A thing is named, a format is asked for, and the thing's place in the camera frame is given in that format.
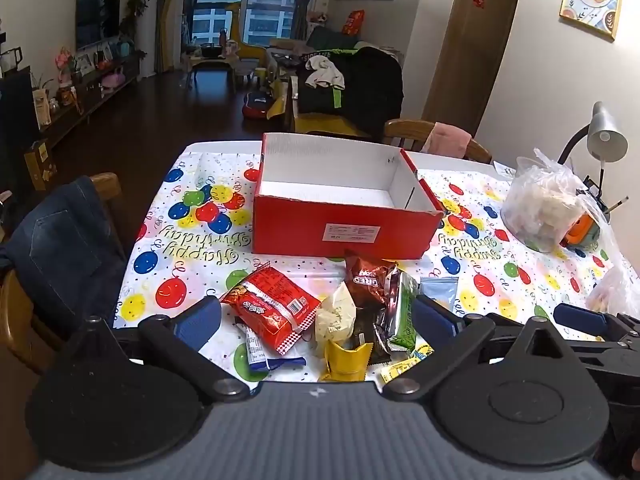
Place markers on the dark wooden tv cabinet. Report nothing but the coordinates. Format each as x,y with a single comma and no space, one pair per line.
19,124

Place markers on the brown paper bag on floor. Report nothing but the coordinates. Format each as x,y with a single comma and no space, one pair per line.
41,167

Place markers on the light blue snack packet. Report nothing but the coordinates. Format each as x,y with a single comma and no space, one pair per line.
441,290

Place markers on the black television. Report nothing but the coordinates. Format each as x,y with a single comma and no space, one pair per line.
96,21

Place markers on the dark blue jeans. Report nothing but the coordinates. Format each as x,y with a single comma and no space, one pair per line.
67,258

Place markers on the dark chocolate snack packet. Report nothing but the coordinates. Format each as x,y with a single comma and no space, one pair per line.
368,329

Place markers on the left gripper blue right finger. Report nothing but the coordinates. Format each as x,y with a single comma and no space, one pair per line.
433,322

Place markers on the blue white snack packet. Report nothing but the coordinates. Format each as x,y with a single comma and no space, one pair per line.
261,359

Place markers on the wooden chair with pink cloth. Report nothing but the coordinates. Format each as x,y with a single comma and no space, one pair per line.
416,130

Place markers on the grey desk lamp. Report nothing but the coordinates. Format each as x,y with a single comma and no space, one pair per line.
605,141

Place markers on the clear plastic bag of snacks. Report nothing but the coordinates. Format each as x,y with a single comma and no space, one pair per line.
545,200

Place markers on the green biscuit packet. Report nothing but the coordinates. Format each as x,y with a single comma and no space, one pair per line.
400,334

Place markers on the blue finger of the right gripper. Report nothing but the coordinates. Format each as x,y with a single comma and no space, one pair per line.
580,319

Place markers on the red cardboard shoe box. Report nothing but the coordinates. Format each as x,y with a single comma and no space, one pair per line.
322,197

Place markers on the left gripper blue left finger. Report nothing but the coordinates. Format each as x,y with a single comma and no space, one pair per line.
197,324

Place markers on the red snack bag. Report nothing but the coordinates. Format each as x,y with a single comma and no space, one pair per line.
276,309

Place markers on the yellow minion candy packet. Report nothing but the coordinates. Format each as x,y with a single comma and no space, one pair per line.
394,370

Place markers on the cream yellow snack packet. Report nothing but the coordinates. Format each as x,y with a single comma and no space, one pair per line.
335,319

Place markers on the dark sofa with clothes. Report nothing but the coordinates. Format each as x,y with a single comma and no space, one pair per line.
373,92

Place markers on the orange toy on table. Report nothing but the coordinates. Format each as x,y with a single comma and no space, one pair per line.
583,233

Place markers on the pink cloth on chair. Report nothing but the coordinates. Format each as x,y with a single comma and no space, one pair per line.
447,140

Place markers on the brown Oreo packet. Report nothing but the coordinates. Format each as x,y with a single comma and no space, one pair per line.
369,280

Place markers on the yellow square snack packet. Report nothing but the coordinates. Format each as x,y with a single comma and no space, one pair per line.
345,365

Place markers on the white garment on sofa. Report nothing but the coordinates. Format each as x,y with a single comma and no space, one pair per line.
323,73

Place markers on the red toy car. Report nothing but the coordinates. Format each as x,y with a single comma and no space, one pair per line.
256,104

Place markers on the wooden chair with jeans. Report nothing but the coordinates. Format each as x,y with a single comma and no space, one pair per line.
21,332

